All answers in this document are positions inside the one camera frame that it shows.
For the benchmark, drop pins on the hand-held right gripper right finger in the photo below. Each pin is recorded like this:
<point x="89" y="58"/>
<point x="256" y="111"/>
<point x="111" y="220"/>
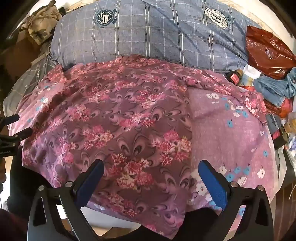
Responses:
<point x="212" y="187"/>

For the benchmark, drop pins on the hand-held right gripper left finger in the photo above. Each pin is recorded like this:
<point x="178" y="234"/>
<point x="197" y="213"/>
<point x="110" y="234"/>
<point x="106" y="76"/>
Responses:
<point x="91" y="183"/>

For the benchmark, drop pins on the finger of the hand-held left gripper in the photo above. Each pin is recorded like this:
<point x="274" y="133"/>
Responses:
<point x="23" y="134"/>
<point x="10" y="118"/>

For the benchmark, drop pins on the purple pink floral garment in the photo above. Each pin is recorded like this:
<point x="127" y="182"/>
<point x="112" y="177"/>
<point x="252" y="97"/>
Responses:
<point x="127" y="115"/>

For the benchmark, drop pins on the person's dark pants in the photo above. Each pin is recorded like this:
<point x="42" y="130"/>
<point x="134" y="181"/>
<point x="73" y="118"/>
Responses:
<point x="23" y="185"/>

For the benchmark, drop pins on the pink flowered bed sheet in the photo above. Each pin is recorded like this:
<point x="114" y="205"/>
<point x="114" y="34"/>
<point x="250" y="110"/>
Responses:
<point x="231" y="139"/>

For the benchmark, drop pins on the beige leaf-print cloth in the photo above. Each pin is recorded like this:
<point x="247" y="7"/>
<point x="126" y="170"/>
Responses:
<point x="41" y="23"/>

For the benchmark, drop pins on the blue denim cloth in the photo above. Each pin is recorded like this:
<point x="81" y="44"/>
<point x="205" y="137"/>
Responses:
<point x="277" y="85"/>

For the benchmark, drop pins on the white packet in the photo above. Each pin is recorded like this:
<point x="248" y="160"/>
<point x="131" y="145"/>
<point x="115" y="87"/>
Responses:
<point x="251" y="73"/>

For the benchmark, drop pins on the red plastic bag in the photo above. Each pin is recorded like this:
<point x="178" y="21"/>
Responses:
<point x="266" y="51"/>

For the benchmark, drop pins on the blue plaid pillow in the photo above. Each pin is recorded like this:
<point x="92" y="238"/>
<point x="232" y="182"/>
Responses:
<point x="150" y="30"/>

